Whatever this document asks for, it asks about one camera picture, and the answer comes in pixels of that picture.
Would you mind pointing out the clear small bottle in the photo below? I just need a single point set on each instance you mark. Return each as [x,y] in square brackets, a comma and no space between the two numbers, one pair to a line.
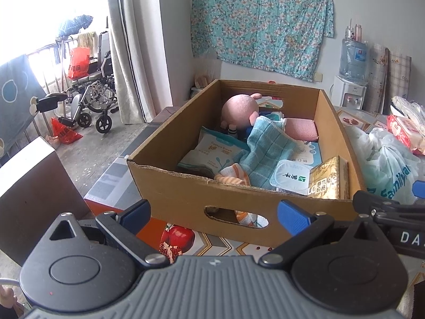
[348,32]

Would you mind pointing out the white teal cotton swab packet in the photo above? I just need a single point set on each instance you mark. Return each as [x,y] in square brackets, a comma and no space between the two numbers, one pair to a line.
[212,153]

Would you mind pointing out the white crumpled plastic bag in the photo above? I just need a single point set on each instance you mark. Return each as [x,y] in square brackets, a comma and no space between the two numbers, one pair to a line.
[408,109]

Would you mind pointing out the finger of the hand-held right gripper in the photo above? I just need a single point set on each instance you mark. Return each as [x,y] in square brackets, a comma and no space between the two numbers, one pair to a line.
[368,202]
[420,189]

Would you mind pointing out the teal floral cloth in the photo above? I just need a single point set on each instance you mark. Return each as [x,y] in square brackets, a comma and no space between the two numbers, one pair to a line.
[259,23]

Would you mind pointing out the beige wall socket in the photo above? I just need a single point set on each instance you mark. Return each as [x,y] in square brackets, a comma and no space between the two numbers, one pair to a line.
[318,77]

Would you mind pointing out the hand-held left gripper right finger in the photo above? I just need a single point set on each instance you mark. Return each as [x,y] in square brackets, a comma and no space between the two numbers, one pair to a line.
[294,216]

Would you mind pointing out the brown cardboard box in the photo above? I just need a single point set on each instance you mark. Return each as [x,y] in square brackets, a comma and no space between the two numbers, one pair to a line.
[186,202]

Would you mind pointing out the wheelchair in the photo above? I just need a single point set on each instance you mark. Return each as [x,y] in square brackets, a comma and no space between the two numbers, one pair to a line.
[96,73]

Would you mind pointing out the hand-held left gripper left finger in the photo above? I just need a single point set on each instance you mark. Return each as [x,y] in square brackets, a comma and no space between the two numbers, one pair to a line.
[136,215]

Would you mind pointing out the pink sponge cloth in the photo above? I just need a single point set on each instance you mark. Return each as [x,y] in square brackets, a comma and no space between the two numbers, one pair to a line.
[300,129]

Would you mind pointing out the pink tissue packet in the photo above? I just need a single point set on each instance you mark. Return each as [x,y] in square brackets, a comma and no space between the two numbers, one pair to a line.
[403,130]

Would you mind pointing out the blue umbrella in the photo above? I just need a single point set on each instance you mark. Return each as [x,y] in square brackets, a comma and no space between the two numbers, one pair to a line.
[74,25]

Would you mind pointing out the metal balcony railing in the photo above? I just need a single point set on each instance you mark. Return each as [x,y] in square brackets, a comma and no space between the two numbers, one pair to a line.
[49,66]

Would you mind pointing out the orange-red hanging plastic bag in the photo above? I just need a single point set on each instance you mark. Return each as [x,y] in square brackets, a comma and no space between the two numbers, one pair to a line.
[79,64]

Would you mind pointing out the pink plush toy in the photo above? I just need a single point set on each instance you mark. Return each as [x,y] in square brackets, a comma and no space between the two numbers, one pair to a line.
[237,109]

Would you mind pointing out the blue printed blanket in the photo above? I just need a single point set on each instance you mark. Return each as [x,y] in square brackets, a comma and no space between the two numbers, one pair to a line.
[16,99]

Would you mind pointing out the red floor plastic bag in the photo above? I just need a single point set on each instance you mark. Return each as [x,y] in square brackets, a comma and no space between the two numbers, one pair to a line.
[66,133]

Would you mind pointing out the patterned rolled mat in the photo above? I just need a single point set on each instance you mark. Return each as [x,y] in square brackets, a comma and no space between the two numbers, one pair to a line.
[378,79]

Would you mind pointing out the pink small bottle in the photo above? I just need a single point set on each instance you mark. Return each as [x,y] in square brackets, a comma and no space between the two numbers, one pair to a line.
[358,32]

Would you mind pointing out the grey orange printed carton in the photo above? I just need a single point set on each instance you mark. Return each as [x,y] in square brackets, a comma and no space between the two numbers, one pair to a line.
[109,186]

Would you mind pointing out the blue water jug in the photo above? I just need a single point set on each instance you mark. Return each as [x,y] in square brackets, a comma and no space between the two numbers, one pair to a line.
[354,59]

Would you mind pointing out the orange striped cloth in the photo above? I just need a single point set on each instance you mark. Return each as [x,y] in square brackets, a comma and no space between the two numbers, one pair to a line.
[232,176]

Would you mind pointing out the gold tissue pack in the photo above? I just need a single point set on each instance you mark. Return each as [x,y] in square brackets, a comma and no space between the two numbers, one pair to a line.
[328,179]

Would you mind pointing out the white water dispenser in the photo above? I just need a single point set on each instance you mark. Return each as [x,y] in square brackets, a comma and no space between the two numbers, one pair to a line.
[348,93]

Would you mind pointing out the yellow hanging towel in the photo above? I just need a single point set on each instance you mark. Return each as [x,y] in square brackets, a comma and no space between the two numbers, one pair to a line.
[87,40]

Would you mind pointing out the beige curtain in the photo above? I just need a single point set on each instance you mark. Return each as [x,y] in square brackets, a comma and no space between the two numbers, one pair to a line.
[139,56]

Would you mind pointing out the blue wet wipes pack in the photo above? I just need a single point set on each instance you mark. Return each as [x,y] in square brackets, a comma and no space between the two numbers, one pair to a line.
[270,109]

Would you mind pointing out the white green plastic bag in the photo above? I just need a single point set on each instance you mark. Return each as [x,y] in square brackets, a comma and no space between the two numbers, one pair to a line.
[388,169]

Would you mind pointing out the white round wipes pack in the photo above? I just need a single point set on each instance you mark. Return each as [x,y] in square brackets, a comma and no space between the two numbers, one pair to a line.
[289,177]

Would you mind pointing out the brown white cabinet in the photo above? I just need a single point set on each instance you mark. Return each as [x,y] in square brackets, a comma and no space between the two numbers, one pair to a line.
[33,189]

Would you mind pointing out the white blue mask packet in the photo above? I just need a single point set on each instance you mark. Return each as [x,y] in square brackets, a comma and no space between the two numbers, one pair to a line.
[308,153]

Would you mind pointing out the plaid leaning mat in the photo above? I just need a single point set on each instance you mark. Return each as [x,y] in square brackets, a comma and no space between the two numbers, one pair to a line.
[400,79]

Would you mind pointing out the teal checked towel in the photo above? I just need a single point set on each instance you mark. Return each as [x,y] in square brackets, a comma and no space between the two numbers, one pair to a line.
[265,153]

